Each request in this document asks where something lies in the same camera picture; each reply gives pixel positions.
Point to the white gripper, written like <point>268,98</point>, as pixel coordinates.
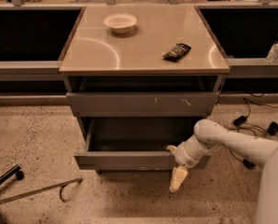
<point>184,157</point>

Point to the grey drawer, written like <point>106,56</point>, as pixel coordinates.
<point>142,104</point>
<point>132,144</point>

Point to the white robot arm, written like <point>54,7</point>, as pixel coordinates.
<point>208,135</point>

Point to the grey drawer cabinet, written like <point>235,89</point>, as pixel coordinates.
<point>98,60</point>

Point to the grey top drawer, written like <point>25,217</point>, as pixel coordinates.
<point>142,104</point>

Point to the black power adapter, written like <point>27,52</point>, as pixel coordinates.
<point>239,121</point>

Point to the black snack packet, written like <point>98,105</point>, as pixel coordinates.
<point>177,52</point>

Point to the metal stand leg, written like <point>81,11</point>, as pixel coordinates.
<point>59,186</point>

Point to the clear plastic water bottle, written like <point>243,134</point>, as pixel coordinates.
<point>273,53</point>

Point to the white paper bowl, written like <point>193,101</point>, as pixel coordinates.
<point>120,23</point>

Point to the black caster leg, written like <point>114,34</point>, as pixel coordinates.
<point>15,170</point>

